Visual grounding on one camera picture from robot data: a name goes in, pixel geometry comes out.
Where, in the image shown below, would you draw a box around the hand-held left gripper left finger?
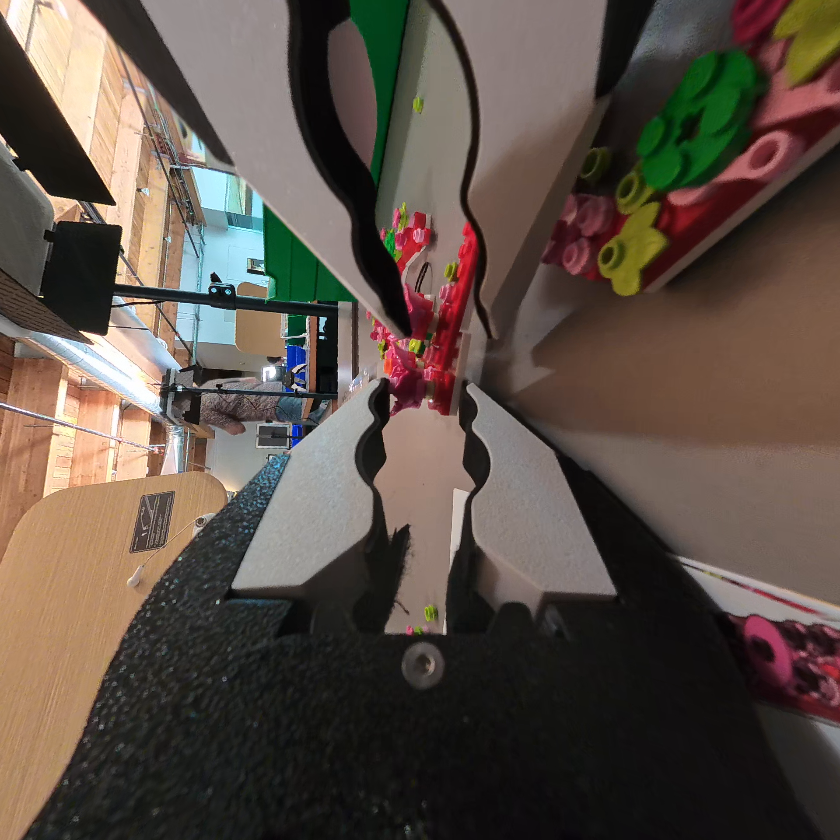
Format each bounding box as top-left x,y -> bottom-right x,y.
231,378 -> 392,631

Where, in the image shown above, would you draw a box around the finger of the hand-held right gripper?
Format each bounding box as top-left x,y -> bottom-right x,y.
140,0 -> 413,337
428,0 -> 613,341

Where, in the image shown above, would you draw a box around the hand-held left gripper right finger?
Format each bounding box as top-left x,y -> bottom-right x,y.
456,381 -> 619,624

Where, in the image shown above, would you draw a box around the large red lego flower frame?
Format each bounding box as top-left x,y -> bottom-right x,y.
367,203 -> 460,417

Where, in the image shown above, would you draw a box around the lego instruction booklet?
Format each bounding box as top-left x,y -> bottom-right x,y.
679,556 -> 840,840

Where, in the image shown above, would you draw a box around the stacked green plastic bins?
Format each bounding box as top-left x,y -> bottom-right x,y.
262,0 -> 411,303

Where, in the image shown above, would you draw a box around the black flat panel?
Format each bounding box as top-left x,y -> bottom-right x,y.
0,13 -> 118,206

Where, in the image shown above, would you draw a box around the black rig pole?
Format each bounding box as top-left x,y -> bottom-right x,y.
113,282 -> 339,315

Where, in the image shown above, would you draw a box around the black square panel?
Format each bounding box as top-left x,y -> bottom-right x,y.
41,222 -> 123,336

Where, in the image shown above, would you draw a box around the thin metal rod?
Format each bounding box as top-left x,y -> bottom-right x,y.
0,402 -> 161,454

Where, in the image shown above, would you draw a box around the light wood board with label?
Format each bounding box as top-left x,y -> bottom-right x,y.
0,471 -> 227,840

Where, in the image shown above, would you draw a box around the brown slatted panel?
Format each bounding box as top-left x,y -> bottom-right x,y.
0,269 -> 93,345

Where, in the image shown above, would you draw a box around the small red lego flower frame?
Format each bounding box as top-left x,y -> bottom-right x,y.
543,0 -> 840,296

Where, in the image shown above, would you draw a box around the black camera rig stand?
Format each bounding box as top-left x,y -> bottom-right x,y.
159,366 -> 339,427

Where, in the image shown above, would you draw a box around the silver ventilation duct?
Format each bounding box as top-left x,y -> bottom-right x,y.
13,331 -> 191,460

